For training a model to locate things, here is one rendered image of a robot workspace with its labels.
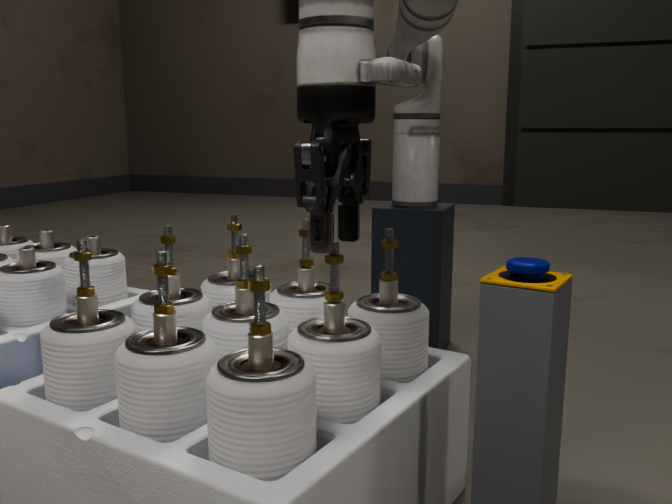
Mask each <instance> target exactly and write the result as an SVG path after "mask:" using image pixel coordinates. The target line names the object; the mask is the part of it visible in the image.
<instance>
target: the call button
mask: <svg viewBox="0 0 672 504"><path fill-rule="evenodd" d="M506 269H507V270H509V271H510V276H512V277H514V278H519V279H527V280H537V279H543V278H544V277H545V273H547V272H549V271H550V263H549V262H547V261H546V260H543V259H539V258H531V257H516V258H511V259H509V260H507V261H506Z"/></svg>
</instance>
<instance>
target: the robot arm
mask: <svg viewBox="0 0 672 504"><path fill-rule="evenodd" d="M457 3H458V0H399V6H398V14H397V20H396V25H395V28H394V31H393V33H392V36H391V39H390V42H389V46H388V48H387V57H381V58H376V51H375V43H374V31H373V30H374V0H299V30H300V31H299V39H298V47H297V119H298V120H299V122H301V123H311V125H312V129H311V136H310V140H309V142H300V141H296V142H295V143H294V146H293V152H294V168H295V185H296V201H297V206H298V207H303V208H305V209H306V211H307V212H310V250H311V251H312V252H314V253H324V254H328V253H330V252H332V251H333V250H334V214H332V212H333V210H334V205H335V200H336V195H337V197H338V201H339V203H342V204H340V205H338V238H339V240H341V241H350V242H355V241H357V240H359V238H360V205H359V204H362V203H363V199H364V196H368V195H369V192H370V171H371V151H372V141H371V139H360V135H359V128H358V127H359V124H360V123H371V122H373V121H374V120H375V101H376V84H378V85H384V86H402V87H409V86H414V87H417V86H421V84H425V86H424V90H423V91H422V92H421V93H420V94H419V95H417V96H416V97H414V98H412V99H409V100H407V101H404V102H401V103H398V104H396V105H395V106H394V109H393V165H392V206H394V207H401V208H433V207H437V206H438V180H439V147H440V110H441V88H442V75H443V68H444V67H443V64H444V44H443V40H442V38H441V36H439V35H437V34H438V33H440V32H441V31H442V30H443V29H444V28H445V27H446V26H447V25H448V24H449V22H450V20H451V19H452V17H453V14H454V11H455V8H456V6H457ZM354 173H355V174H354ZM361 183H362V184H361ZM306 185H307V186H308V187H309V188H308V193H307V195H306ZM344 186H345V187H344ZM326 190H327V195H326Z"/></svg>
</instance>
